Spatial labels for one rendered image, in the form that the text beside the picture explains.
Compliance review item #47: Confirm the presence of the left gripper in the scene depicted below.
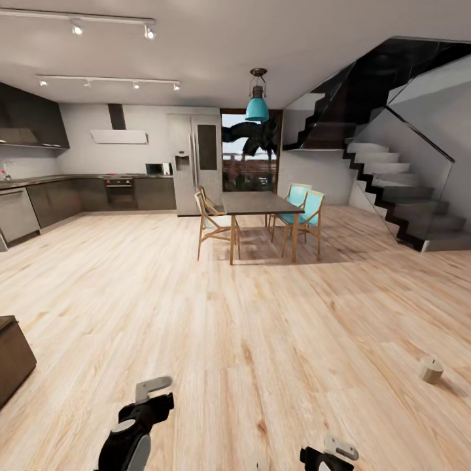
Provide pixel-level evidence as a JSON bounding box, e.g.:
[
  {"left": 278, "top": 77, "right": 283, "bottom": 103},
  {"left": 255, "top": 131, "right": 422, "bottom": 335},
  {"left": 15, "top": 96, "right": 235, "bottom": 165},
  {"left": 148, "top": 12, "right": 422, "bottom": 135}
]
[{"left": 119, "top": 392, "right": 173, "bottom": 425}]

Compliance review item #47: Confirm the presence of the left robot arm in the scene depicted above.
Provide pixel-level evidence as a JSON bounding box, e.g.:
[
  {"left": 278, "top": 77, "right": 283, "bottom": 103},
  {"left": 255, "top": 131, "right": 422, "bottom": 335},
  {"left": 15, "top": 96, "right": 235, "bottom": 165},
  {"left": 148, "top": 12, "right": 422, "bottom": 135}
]
[{"left": 94, "top": 376, "right": 173, "bottom": 471}]

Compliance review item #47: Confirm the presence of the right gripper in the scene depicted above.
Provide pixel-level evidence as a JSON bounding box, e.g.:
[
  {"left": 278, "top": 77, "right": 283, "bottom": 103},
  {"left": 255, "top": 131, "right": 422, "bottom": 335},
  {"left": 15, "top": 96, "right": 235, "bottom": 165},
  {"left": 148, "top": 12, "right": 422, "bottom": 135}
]
[{"left": 300, "top": 446, "right": 329, "bottom": 471}]

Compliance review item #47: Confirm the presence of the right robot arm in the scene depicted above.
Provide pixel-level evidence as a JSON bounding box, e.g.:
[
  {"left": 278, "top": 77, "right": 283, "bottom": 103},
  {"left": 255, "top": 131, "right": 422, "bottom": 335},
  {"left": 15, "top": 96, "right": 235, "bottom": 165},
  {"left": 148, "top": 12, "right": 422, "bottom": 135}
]
[{"left": 300, "top": 432, "right": 359, "bottom": 471}]

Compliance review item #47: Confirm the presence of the pillar candle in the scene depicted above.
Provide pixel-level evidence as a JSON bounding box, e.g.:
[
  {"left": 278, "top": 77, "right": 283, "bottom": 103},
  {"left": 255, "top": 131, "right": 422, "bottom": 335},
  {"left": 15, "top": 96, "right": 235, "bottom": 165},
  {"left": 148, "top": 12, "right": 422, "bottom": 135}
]
[
  {"left": 245, "top": 451, "right": 270, "bottom": 471},
  {"left": 416, "top": 357, "right": 444, "bottom": 385}
]

